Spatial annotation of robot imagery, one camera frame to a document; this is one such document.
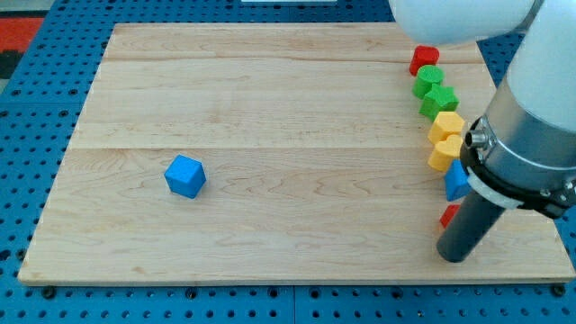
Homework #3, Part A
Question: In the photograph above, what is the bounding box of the black flange ring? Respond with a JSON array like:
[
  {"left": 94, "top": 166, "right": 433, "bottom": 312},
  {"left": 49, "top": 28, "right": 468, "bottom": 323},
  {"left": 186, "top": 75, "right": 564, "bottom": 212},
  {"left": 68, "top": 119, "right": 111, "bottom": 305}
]
[{"left": 460, "top": 117, "right": 575, "bottom": 219}]

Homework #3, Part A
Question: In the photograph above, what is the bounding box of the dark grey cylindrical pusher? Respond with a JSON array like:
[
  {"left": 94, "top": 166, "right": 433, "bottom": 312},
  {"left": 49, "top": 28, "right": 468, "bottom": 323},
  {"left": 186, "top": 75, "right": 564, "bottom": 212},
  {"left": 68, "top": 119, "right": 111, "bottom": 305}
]
[{"left": 436, "top": 191, "right": 505, "bottom": 263}]

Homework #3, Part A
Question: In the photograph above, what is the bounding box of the blue cube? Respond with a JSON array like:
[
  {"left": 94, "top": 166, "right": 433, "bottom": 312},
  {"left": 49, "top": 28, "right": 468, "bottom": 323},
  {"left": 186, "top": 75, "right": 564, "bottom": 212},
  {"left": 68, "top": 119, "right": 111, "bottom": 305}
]
[{"left": 164, "top": 155, "right": 206, "bottom": 199}]

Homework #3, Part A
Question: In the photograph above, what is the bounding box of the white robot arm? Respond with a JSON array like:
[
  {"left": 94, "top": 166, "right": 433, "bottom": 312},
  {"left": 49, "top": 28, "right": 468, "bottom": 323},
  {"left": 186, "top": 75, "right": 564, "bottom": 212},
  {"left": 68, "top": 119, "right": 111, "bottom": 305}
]
[{"left": 390, "top": 0, "right": 575, "bottom": 262}]

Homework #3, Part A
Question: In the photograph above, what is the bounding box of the red block top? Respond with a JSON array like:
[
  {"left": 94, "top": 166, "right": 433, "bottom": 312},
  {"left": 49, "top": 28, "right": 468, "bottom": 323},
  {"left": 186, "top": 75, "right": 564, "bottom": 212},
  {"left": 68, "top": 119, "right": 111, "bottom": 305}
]
[{"left": 409, "top": 45, "right": 440, "bottom": 77}]

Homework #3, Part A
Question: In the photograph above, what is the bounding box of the red block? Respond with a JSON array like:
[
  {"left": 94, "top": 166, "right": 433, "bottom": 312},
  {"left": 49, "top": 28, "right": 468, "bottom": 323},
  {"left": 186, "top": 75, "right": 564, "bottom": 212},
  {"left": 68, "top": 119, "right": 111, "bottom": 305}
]
[
  {"left": 409, "top": 45, "right": 440, "bottom": 77},
  {"left": 439, "top": 204, "right": 460, "bottom": 229}
]

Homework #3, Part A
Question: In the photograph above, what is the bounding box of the red block bottom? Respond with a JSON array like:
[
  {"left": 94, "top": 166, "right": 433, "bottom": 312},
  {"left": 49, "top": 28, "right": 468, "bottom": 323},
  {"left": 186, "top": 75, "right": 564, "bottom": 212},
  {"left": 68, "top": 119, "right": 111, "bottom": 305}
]
[{"left": 439, "top": 204, "right": 460, "bottom": 229}]

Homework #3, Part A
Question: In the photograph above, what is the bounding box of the blue triangle block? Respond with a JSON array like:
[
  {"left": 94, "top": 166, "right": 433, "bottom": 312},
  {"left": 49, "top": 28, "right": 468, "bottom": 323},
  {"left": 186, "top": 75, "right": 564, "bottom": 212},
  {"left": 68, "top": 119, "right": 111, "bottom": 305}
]
[{"left": 444, "top": 159, "right": 472, "bottom": 202}]

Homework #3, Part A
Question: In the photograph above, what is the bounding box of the yellow heart block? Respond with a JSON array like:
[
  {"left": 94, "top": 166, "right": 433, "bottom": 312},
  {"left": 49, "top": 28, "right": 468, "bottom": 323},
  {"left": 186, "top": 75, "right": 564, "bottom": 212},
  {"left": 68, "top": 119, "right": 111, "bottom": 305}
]
[{"left": 427, "top": 134, "right": 464, "bottom": 172}]

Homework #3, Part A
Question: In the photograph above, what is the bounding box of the yellow hexagon block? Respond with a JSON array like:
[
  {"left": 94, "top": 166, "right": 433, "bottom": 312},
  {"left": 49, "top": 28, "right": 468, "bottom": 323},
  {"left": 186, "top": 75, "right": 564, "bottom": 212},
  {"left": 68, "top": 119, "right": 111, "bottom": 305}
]
[{"left": 427, "top": 112, "right": 465, "bottom": 144}]

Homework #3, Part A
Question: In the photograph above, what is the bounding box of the green star block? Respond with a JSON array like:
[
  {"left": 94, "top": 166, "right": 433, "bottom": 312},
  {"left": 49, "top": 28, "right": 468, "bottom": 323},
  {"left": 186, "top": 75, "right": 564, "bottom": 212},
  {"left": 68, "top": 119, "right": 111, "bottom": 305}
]
[{"left": 418, "top": 84, "right": 460, "bottom": 121}]

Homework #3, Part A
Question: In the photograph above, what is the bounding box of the green cylinder block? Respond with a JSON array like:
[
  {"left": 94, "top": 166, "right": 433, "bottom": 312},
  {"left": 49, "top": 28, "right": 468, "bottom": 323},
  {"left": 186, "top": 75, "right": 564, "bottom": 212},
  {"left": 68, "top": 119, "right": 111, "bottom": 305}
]
[{"left": 412, "top": 65, "right": 445, "bottom": 99}]

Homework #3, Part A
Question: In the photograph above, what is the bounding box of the wooden board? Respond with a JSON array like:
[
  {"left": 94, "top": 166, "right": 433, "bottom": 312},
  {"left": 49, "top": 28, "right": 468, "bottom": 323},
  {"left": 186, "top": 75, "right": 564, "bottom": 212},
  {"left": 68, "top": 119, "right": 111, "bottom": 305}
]
[{"left": 18, "top": 22, "right": 575, "bottom": 286}]

